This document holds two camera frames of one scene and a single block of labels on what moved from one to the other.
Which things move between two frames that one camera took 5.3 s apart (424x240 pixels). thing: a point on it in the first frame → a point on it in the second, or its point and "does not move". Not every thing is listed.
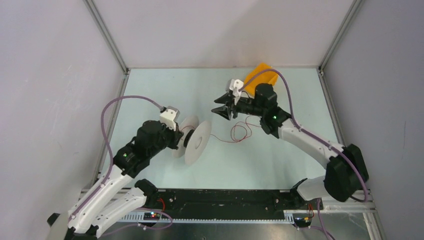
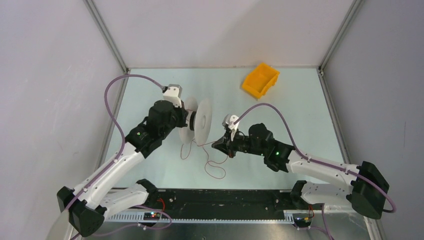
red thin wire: x=229 y=141 → x=207 y=158
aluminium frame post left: x=93 y=10 does not move
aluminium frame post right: x=353 y=12 does not move
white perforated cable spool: x=195 y=140 → x=199 y=118
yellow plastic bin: x=268 y=77 does not move
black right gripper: x=229 y=106 → x=222 y=146
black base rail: x=220 y=201 does not move
